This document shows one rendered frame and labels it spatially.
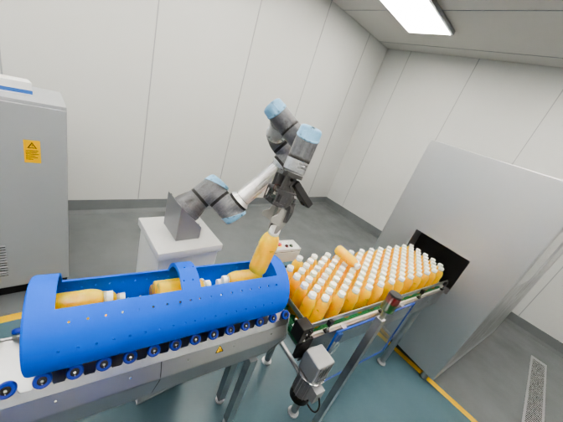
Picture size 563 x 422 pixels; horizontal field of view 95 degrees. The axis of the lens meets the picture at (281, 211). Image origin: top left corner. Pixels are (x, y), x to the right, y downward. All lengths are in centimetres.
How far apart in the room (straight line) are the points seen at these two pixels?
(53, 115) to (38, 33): 132
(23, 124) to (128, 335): 155
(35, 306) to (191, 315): 42
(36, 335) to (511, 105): 543
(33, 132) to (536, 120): 553
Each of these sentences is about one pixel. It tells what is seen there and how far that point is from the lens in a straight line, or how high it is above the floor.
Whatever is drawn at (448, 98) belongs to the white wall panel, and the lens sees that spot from 554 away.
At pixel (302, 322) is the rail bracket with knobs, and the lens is 135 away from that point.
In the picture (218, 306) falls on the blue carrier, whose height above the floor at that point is 115.
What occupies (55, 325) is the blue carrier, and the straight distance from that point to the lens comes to 97.
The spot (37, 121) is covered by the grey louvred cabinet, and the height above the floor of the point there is 134.
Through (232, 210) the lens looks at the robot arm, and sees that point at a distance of 131.
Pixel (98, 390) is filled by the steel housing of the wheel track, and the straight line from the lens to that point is 121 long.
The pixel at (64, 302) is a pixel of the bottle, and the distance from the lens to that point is 110.
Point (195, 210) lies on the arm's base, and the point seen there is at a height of 131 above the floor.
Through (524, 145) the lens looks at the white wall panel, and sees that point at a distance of 519.
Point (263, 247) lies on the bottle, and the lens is 91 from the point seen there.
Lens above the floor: 191
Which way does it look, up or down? 22 degrees down
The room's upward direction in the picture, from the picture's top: 19 degrees clockwise
